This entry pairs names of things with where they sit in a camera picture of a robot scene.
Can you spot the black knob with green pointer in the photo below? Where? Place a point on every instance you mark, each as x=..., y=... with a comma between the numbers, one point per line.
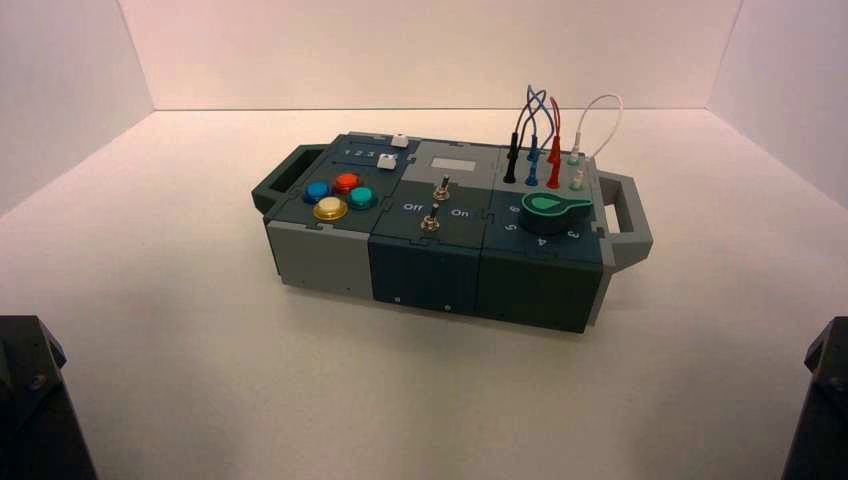
x=550, y=212

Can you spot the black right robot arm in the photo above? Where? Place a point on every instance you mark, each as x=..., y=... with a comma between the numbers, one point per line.
x=821, y=424

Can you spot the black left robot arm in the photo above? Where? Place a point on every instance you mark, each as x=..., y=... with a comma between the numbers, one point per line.
x=33, y=411

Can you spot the dark blue control panel board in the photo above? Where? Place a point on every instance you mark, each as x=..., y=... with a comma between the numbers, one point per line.
x=424, y=278

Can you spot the teal round push button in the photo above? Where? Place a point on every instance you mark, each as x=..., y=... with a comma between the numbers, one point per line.
x=362, y=197

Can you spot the white slider cap blue triangle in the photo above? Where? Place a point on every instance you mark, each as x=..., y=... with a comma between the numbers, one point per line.
x=386, y=162
x=399, y=142

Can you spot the red round push button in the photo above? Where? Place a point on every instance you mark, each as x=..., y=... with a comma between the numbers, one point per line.
x=346, y=183

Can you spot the yellow round push button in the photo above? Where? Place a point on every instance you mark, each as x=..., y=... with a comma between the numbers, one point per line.
x=330, y=209

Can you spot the blue round push button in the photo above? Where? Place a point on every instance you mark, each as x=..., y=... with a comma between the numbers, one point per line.
x=316, y=192

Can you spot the small metal toggle switch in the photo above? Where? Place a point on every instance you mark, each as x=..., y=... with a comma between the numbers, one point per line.
x=430, y=224
x=441, y=192

